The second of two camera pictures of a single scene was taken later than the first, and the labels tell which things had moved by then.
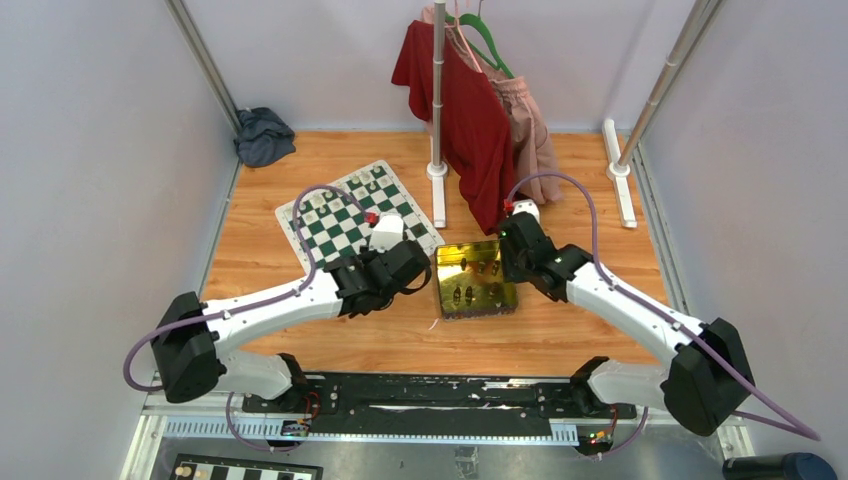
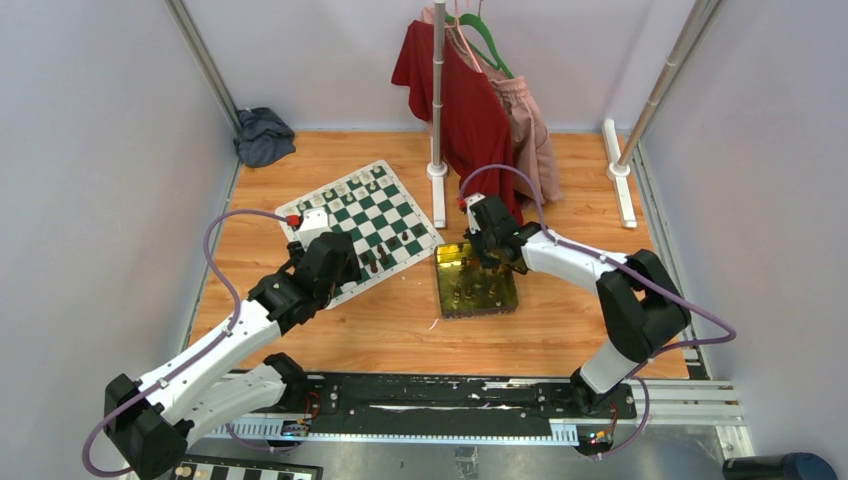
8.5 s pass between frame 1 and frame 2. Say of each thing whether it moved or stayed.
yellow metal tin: stayed
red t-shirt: stayed
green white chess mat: stayed
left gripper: moved
